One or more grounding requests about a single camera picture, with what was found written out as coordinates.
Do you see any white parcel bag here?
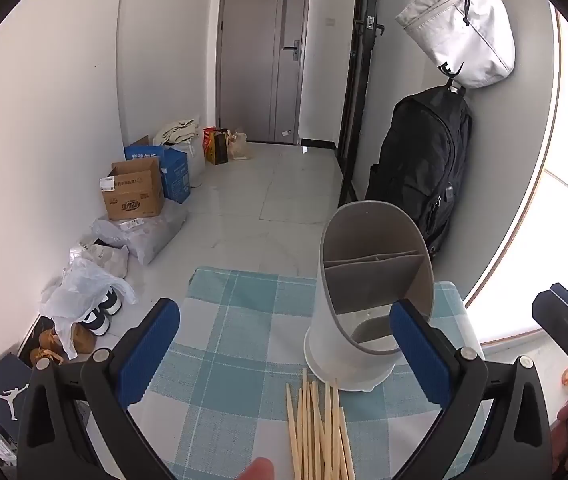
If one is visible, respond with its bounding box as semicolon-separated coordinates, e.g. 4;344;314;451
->
69;240;130;278

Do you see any bundle of wooden chopsticks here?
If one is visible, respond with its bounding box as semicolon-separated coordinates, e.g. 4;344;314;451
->
285;367;357;480

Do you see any cream canvas tote bag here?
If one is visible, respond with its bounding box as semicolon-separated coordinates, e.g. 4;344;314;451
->
151;117;203;150

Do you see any beige plastic bag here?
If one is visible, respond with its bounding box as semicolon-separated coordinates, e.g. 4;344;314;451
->
228;131;251;161

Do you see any grey mailing bag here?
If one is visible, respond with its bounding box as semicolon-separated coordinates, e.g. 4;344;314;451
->
91;207;188;266

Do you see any black backpack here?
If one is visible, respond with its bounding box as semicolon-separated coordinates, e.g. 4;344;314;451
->
364;85;474;261

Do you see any grey entrance door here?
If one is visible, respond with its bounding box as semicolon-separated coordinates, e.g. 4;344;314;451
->
216;0;312;145

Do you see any white hanging bag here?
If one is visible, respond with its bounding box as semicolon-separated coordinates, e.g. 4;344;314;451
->
395;0;516;90

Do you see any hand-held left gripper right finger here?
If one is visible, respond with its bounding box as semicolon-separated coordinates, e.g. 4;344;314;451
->
390;299;554;480

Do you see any brown cardboard box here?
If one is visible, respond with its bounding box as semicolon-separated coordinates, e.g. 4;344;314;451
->
97;156;165;221

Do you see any black white sneaker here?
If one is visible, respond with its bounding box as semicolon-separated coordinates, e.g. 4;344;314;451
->
81;305;111;336
99;287;125;317

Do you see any white cylindrical utensil holder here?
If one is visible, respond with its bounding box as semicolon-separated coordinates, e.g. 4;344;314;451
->
304;201;435;395

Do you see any blue cardboard box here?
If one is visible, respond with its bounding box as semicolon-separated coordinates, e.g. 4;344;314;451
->
124;142;191;205

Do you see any navy shoe box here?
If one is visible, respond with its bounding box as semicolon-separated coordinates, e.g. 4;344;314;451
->
0;352;32;443

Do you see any teal white checked tablecloth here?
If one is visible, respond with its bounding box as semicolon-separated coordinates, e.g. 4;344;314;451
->
84;266;489;480

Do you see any translucent white plastic bag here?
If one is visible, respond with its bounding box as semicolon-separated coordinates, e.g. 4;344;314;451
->
40;257;137;358

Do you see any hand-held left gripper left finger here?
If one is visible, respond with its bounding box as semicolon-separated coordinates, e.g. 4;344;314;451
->
16;298;181;480

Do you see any yellow black paper bag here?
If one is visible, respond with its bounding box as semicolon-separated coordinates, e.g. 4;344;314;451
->
206;131;229;166

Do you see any person's left hand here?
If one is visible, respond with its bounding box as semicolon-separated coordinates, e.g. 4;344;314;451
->
240;456;275;480

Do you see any black framed door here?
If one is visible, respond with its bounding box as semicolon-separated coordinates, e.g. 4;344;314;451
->
338;0;385;208

